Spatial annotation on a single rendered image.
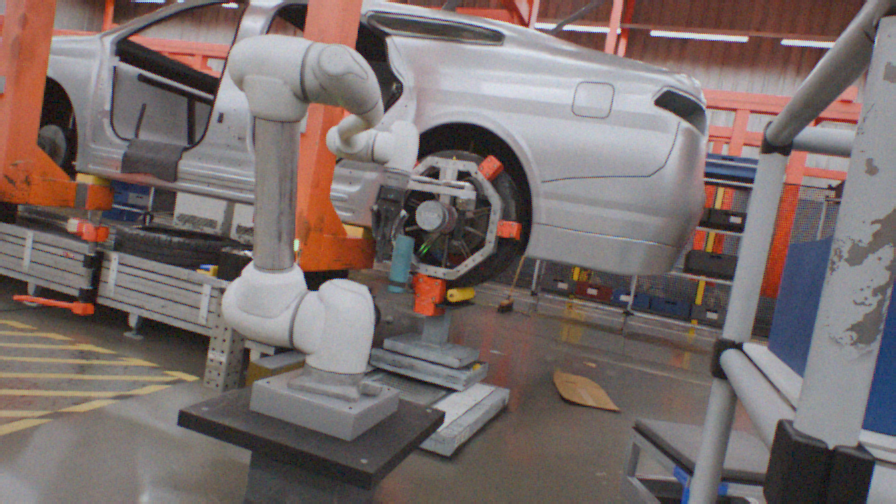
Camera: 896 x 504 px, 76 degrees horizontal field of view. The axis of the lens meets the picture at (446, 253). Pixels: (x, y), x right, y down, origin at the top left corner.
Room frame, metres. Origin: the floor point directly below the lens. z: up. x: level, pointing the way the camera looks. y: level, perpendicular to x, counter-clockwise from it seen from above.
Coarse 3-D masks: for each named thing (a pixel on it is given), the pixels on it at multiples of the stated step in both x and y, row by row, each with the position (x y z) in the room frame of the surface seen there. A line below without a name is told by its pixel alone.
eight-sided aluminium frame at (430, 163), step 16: (432, 160) 2.68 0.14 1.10; (448, 160) 2.65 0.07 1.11; (480, 176) 2.60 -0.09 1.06; (496, 192) 2.61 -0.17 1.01; (496, 208) 2.56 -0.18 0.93; (496, 224) 2.56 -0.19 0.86; (496, 240) 2.60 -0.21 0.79; (480, 256) 2.57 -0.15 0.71; (432, 272) 2.65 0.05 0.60; (448, 272) 2.62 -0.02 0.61; (464, 272) 2.60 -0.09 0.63
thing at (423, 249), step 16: (432, 176) 2.83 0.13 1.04; (416, 192) 2.86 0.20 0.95; (416, 208) 2.95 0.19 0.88; (480, 208) 2.70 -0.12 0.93; (416, 224) 2.97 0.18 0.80; (464, 224) 2.72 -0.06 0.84; (416, 240) 2.92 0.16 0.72; (432, 240) 2.77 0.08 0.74; (448, 240) 2.74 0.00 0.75; (464, 240) 2.72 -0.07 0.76; (416, 256) 2.77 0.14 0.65; (432, 256) 2.96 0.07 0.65
